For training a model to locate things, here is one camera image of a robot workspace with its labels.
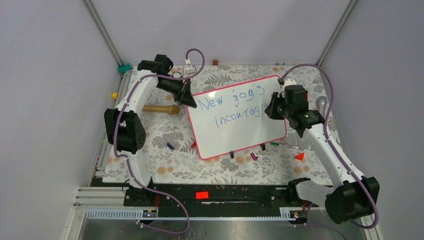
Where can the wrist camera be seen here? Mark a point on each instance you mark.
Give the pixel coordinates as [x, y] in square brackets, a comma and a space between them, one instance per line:
[188, 69]
[288, 82]

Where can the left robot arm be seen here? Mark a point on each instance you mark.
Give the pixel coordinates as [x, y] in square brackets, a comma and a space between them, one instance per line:
[124, 128]

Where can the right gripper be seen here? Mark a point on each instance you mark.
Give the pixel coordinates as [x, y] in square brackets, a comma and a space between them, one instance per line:
[270, 110]

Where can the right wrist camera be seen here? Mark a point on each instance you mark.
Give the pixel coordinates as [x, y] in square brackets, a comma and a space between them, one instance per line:
[288, 82]

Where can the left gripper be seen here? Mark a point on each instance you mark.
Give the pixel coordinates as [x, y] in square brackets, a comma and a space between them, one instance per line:
[184, 96]

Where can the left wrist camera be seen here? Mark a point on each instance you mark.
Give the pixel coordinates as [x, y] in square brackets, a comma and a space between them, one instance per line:
[188, 69]

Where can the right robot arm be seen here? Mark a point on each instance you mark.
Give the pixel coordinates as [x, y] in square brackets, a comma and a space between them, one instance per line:
[352, 195]

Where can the black capped marker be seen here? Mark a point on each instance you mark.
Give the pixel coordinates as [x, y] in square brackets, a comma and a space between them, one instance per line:
[252, 151]

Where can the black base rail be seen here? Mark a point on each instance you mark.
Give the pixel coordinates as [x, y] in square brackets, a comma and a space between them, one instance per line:
[263, 195]

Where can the blue marker cap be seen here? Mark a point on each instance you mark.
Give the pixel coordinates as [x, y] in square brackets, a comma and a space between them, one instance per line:
[170, 146]

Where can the pink framed whiteboard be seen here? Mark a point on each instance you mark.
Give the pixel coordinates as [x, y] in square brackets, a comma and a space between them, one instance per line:
[232, 118]

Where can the gold toy microphone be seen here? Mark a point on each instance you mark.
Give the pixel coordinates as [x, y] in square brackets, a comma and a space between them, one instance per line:
[168, 109]

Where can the yellow small cube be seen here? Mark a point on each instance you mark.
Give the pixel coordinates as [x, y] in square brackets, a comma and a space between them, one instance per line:
[114, 95]

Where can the magenta capped marker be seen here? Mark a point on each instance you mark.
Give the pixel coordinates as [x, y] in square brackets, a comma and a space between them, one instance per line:
[253, 156]

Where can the red triangular block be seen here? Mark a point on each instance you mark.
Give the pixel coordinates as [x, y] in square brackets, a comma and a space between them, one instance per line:
[300, 156]

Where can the silver toy microphone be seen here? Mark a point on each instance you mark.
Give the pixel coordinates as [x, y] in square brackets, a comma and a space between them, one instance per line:
[321, 104]

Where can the red tape label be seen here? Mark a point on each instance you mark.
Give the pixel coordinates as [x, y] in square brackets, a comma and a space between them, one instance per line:
[201, 195]

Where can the teal corner clamp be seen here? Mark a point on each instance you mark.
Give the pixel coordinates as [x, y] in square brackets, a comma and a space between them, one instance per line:
[124, 68]

